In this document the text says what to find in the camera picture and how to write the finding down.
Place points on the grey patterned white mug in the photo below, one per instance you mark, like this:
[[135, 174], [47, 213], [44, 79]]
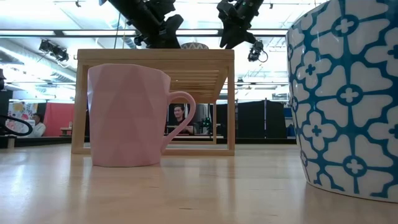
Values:
[[195, 46]]

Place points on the pink faceted mug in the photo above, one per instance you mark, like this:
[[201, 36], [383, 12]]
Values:
[[124, 118]]

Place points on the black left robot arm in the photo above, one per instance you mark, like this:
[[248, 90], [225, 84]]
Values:
[[130, 14]]

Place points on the black background robot arm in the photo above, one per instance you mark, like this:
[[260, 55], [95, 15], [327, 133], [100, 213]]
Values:
[[206, 123]]

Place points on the wooden slatted rack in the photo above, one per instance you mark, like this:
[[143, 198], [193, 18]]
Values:
[[155, 59]]

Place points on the black ceiling spotlight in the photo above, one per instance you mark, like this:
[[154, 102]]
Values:
[[53, 51], [256, 51]]

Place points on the person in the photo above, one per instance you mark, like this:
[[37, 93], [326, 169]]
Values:
[[38, 127], [179, 112]]

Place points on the black partition panel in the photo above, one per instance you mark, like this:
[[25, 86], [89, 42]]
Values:
[[252, 119]]

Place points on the blue patterned white mug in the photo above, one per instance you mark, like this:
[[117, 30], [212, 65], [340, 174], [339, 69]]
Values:
[[342, 109]]

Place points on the red partition panel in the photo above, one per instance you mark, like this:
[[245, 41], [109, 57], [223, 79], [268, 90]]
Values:
[[59, 118]]

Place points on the colourful poster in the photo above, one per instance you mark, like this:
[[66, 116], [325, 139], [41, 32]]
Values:
[[18, 112]]

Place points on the black metal table frame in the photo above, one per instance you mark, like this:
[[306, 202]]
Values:
[[46, 141]]

